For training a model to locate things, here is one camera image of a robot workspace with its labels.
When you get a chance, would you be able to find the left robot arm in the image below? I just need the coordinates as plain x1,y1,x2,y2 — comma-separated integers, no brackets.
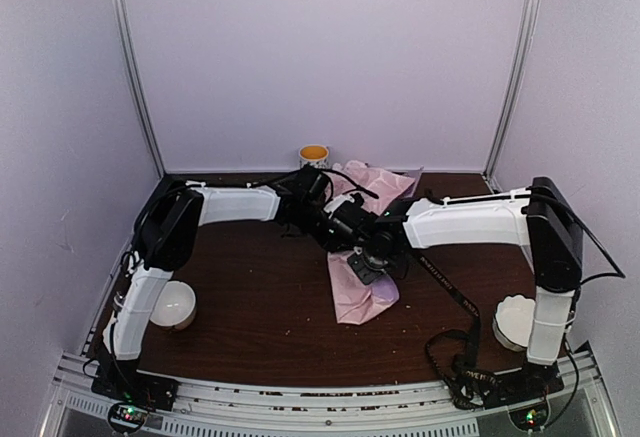
91,165,378,410

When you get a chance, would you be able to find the white round bowl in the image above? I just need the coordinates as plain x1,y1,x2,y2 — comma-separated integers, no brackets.
150,280,197,331

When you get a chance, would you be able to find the front aluminium rail base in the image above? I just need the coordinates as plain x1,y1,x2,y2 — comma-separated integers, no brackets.
42,349,614,437

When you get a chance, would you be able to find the white scalloped bowl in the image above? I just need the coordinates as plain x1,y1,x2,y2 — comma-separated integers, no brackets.
492,295,535,352

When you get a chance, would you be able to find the black lettered ribbon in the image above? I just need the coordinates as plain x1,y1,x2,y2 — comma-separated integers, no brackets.
412,251,498,410

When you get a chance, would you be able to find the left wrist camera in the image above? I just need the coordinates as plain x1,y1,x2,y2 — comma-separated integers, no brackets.
323,192,364,215

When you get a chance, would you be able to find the right aluminium frame post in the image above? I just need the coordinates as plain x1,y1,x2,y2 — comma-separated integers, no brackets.
483,0,541,185

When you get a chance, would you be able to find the purple pink wrapping paper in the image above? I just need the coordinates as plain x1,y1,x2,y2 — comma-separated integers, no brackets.
327,160,423,326

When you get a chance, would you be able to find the patterned mug orange inside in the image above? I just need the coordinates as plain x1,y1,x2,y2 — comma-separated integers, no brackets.
298,145,330,169

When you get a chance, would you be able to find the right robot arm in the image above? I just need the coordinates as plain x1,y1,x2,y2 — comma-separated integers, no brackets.
348,177,594,410

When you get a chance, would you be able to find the aluminium frame post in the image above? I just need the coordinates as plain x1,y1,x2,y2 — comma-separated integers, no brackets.
483,0,541,185
111,0,166,177

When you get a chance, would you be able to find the left aluminium frame post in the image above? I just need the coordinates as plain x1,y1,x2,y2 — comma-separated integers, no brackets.
111,0,166,177

